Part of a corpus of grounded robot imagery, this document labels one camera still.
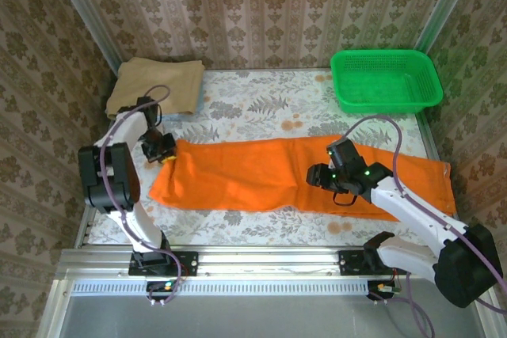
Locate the orange trousers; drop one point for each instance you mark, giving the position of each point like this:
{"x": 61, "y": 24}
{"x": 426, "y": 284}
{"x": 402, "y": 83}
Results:
{"x": 237, "y": 172}

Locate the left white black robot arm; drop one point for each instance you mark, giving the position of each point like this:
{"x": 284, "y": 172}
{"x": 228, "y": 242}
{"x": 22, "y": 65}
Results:
{"x": 136, "y": 227}

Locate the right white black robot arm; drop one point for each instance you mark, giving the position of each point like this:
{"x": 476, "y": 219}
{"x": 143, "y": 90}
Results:
{"x": 416, "y": 211}

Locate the folded tan towel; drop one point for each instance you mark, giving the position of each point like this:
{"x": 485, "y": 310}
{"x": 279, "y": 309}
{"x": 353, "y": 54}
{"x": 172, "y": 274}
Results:
{"x": 174, "y": 80}

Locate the floral patterned table mat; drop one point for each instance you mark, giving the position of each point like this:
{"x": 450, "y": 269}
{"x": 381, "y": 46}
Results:
{"x": 257, "y": 96}

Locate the green plastic basket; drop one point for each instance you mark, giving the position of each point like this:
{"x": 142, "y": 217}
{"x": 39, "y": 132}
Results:
{"x": 384, "y": 80}

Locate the black connector box with LED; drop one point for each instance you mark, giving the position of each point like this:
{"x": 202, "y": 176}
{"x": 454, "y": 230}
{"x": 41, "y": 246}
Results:
{"x": 380, "y": 292}
{"x": 160, "y": 286}

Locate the grey steel sheet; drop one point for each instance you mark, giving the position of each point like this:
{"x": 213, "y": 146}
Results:
{"x": 257, "y": 318}

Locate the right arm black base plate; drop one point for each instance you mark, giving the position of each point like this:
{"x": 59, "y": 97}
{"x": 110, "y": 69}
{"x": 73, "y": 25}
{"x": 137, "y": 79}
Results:
{"x": 350, "y": 263}

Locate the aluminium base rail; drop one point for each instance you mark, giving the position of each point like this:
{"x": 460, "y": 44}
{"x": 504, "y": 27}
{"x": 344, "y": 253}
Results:
{"x": 269, "y": 260}

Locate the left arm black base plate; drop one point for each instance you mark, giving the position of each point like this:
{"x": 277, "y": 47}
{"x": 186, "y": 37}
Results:
{"x": 188, "y": 263}

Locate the aluminium frame post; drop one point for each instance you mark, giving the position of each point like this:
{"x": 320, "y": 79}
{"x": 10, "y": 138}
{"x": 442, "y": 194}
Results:
{"x": 443, "y": 13}
{"x": 85, "y": 13}

